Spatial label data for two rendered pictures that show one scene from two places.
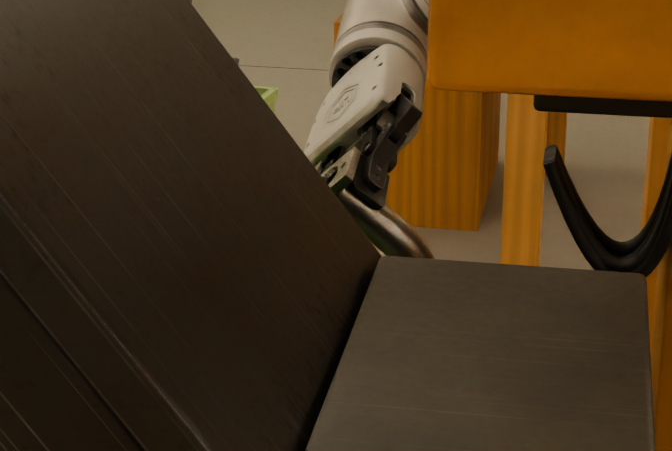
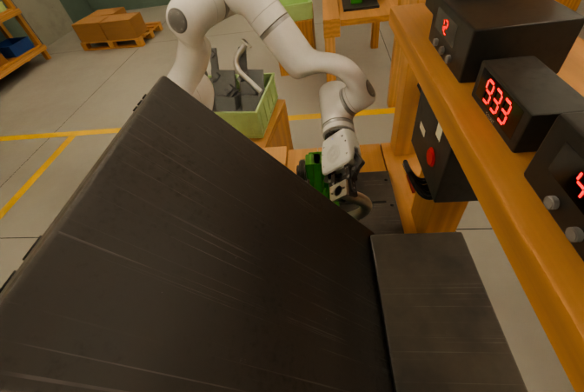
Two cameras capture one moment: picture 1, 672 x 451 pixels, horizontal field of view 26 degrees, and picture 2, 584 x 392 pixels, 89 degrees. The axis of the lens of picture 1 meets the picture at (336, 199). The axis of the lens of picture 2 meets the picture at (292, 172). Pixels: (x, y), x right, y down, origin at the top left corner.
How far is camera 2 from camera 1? 0.62 m
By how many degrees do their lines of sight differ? 24
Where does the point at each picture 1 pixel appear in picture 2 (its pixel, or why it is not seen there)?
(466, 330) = (419, 286)
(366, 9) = (331, 111)
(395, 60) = (349, 137)
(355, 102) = (339, 156)
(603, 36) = not seen: outside the picture
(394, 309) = (388, 275)
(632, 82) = not seen: outside the picture
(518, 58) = not seen: outside the picture
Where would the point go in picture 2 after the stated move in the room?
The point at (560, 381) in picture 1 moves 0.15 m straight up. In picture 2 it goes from (465, 320) to (498, 278)
